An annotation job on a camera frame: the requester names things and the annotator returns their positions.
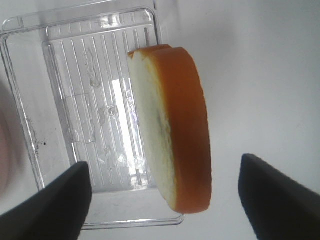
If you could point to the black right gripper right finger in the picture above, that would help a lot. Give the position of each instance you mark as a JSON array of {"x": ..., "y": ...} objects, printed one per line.
[{"x": 278, "y": 208}]

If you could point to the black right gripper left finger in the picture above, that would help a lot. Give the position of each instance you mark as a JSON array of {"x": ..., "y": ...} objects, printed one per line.
[{"x": 57, "y": 212}]

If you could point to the right clear plastic tray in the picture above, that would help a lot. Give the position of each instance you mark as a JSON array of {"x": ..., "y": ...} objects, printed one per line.
[{"x": 69, "y": 75}]

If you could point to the right bread slice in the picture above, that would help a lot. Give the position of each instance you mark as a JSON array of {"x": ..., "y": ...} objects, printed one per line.
[{"x": 173, "y": 121}]

